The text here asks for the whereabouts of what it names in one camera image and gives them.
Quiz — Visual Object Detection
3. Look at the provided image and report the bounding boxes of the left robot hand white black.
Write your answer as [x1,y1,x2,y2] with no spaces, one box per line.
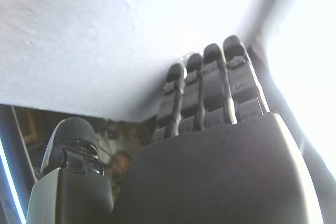
[26,34,324,224]

